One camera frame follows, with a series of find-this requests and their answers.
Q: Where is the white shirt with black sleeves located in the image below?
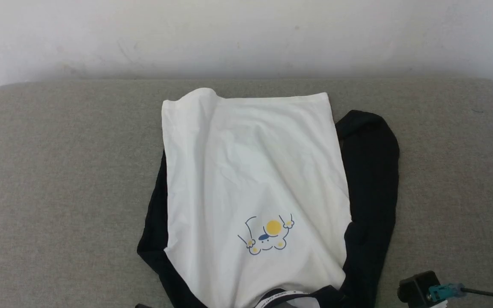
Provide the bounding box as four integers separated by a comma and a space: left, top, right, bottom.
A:
137, 88, 400, 308

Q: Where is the black cable with teal connector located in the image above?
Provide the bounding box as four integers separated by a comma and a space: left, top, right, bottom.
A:
428, 282, 493, 300

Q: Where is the grey fabric sofa cushion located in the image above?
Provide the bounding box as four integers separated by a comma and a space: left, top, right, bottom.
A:
0, 78, 493, 308

